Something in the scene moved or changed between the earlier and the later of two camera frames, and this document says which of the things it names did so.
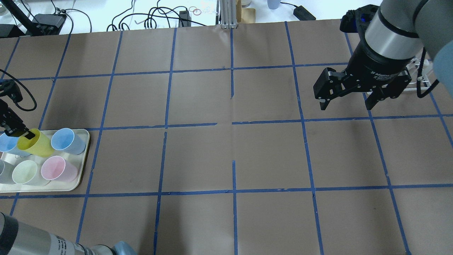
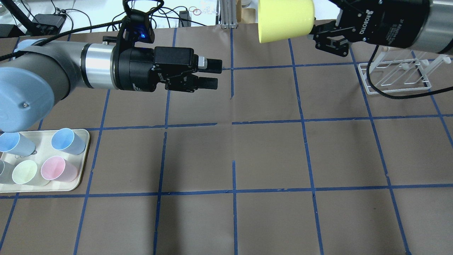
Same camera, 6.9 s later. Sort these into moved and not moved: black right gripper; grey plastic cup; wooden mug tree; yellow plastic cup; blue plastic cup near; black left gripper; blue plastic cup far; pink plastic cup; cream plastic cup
Moved: yellow plastic cup; black left gripper; black right gripper
Not moved: grey plastic cup; blue plastic cup far; wooden mug tree; blue plastic cup near; cream plastic cup; pink plastic cup
